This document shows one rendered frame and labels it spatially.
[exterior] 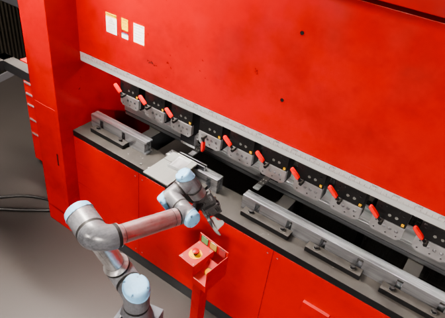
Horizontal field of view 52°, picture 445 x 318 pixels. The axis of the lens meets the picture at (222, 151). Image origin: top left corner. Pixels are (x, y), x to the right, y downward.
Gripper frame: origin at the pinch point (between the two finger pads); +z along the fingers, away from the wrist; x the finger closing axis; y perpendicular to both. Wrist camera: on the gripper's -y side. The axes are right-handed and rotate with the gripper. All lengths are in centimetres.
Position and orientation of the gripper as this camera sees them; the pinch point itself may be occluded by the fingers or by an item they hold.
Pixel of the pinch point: (216, 226)
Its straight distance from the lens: 220.4
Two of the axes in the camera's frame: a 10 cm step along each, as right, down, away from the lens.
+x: -2.0, -5.0, 8.4
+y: 8.7, -4.9, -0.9
